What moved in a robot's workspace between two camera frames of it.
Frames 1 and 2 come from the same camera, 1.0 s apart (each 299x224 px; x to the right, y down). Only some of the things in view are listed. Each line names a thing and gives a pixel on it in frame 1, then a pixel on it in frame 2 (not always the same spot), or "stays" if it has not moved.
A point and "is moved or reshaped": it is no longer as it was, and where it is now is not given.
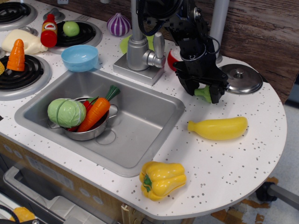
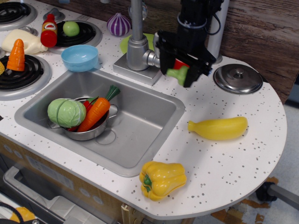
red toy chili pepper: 87,104 stays
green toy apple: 71,28 stays
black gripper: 204,68 to 190,43
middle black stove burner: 89,34 stays
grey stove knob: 59,16 stays
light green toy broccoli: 205,92 is moved or reshaped
